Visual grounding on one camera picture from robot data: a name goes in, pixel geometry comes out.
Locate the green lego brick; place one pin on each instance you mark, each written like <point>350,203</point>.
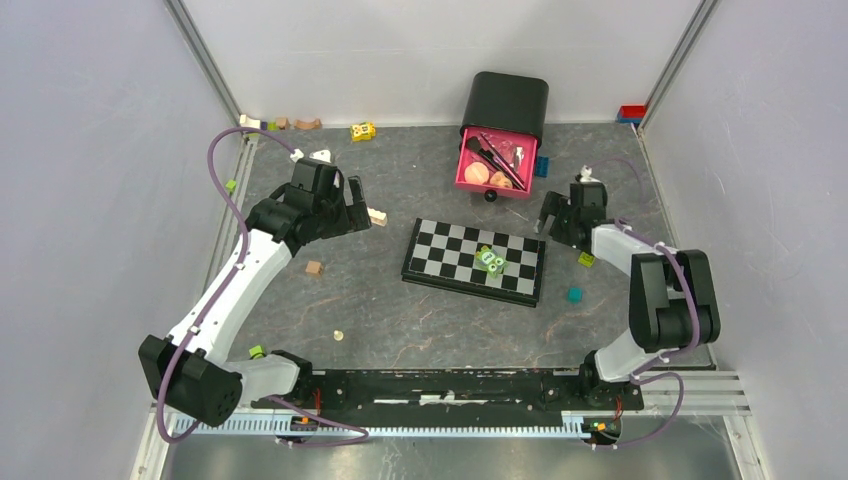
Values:
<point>585,259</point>

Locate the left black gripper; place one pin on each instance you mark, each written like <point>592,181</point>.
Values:
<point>353,216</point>

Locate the teal cube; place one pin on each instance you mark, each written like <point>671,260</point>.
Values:
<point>574,295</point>

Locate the small green block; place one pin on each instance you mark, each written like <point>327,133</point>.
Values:
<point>257,352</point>

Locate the brown wooden cube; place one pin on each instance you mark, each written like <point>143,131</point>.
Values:
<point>314,268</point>

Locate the black makeup brush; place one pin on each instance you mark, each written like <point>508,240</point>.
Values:
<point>474,144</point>

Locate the white toy block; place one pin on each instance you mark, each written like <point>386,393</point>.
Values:
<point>249,122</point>

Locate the green owl toy block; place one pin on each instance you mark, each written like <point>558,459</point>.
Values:
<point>490,261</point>

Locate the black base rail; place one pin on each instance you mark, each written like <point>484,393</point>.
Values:
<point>431,398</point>

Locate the round pink powder puff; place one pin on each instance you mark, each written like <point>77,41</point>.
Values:
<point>476,173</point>

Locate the blue block behind cabinet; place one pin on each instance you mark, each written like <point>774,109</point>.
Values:
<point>541,168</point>

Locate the black white chessboard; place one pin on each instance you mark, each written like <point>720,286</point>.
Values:
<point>441,255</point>

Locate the wooden arch block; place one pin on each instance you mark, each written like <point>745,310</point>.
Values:
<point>308,124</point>

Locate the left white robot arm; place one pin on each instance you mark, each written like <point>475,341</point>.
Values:
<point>188,369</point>

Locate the yellow toy block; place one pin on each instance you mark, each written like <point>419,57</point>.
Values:
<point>364,131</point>

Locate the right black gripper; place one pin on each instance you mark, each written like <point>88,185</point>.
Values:
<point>550,206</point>

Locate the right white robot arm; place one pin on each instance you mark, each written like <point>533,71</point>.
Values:
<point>672,305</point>

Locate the white lego brick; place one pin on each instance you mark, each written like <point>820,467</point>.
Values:
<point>377,217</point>

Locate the pink lip gloss wand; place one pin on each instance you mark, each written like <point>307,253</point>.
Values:
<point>506,166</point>

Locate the black drawer cabinet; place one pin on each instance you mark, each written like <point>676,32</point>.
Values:
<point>506,102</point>

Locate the clear plastic wrapper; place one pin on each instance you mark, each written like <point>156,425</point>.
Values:
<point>512,151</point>

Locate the red blue blocks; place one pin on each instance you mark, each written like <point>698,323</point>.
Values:
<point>631,114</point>

